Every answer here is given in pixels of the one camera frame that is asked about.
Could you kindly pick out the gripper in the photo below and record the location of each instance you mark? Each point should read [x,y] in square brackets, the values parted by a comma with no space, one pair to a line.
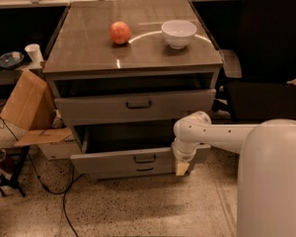
[183,155]

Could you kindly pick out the grey drawer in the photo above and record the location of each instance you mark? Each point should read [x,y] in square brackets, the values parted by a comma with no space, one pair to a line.
[125,144]
[115,172]
[123,99]

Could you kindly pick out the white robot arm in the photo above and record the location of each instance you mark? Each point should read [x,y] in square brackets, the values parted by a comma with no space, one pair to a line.
[266,199]

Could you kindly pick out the grey bottom drawer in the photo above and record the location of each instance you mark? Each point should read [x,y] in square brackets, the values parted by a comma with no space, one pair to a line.
[115,172]

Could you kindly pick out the grey three-drawer cabinet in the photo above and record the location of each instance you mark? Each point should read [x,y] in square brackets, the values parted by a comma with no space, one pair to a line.
[84,49]

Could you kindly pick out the grey top drawer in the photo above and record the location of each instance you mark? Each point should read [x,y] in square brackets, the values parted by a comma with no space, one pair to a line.
[123,99]

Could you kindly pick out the white bowl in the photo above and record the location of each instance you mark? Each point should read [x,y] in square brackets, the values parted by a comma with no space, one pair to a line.
[178,33]

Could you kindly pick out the black office chair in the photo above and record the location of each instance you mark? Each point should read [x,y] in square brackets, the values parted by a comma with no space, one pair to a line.
[260,71]

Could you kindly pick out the red apple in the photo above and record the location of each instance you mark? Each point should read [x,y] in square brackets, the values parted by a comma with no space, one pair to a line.
[120,33]

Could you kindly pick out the brown cardboard box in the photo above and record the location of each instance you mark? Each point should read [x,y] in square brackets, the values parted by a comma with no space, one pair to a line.
[31,107]

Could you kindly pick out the black metal stand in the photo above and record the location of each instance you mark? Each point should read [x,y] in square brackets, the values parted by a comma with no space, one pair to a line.
[12,180]

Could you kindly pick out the white paper cup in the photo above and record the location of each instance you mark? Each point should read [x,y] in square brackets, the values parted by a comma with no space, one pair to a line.
[33,51]

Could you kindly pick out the dark blue plate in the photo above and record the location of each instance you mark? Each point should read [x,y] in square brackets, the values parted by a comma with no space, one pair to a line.
[11,60]

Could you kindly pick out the low grey shelf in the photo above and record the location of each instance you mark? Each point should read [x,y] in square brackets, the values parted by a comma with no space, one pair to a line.
[11,76]

